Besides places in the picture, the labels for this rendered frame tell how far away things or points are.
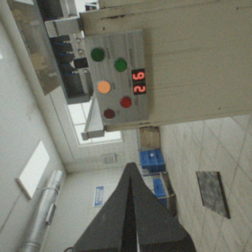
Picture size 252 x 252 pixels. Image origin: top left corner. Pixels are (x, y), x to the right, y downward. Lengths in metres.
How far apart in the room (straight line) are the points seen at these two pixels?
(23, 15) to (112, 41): 0.92
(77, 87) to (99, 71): 0.91
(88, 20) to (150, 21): 0.14
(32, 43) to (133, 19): 0.93
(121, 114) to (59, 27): 0.26
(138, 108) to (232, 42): 0.29
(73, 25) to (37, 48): 0.88
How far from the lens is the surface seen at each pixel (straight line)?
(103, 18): 0.49
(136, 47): 0.47
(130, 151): 5.57
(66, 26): 0.47
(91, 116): 0.63
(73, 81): 1.37
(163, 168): 5.01
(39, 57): 1.34
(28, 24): 1.33
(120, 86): 0.49
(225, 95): 0.62
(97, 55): 0.47
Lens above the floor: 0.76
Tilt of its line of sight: 2 degrees up
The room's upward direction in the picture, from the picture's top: 97 degrees counter-clockwise
